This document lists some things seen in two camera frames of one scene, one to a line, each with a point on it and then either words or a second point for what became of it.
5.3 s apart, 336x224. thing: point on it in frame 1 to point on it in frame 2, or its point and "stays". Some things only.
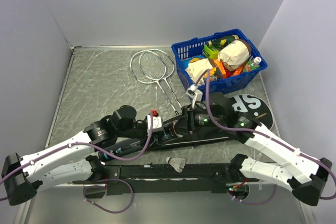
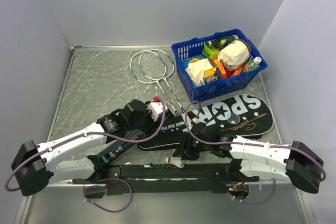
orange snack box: [237, 71] stays
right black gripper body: [202, 118] to [193, 147]
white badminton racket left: [148, 66] stays
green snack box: [210, 53] stays
